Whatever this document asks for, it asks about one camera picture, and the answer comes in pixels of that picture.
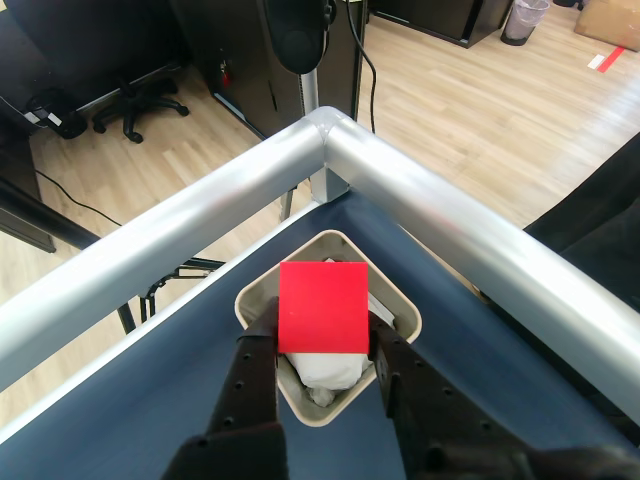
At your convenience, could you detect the red cube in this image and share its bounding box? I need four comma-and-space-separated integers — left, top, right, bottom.
277, 260, 372, 355

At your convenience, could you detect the beige box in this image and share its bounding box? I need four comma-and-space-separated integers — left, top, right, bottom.
234, 229, 424, 428

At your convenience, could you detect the brown cardboard box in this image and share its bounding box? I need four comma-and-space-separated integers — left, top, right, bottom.
573, 0, 640, 52

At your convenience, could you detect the black folding table leg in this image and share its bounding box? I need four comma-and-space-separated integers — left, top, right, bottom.
117, 254, 226, 337

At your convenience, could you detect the black fabric chair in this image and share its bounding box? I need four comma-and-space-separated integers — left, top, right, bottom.
522, 132, 640, 436

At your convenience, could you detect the black desk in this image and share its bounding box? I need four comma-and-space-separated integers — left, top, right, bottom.
0, 94, 101, 255

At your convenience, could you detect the silver pole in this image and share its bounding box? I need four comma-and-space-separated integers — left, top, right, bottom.
298, 68, 321, 117

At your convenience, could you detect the black office chair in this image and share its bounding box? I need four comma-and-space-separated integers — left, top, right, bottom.
9, 0, 191, 145

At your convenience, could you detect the black tall cabinet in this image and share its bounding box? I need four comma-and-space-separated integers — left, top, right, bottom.
169, 0, 364, 140

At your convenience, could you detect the black oval object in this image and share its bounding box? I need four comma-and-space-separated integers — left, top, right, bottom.
262, 0, 337, 75

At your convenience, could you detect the black low cabinet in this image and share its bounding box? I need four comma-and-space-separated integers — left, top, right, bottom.
367, 0, 516, 49

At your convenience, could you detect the red floor tape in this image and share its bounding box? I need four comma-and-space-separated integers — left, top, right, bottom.
597, 45, 629, 74

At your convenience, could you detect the black mesh wastebasket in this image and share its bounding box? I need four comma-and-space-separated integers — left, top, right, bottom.
499, 0, 551, 48

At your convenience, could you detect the aluminium table rail frame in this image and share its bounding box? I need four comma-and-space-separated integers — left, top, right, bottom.
0, 105, 640, 419

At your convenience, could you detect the black floor cable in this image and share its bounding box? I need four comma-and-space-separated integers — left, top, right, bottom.
33, 168, 124, 229

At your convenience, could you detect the black hanging cable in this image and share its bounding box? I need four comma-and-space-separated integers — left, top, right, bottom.
345, 0, 379, 135

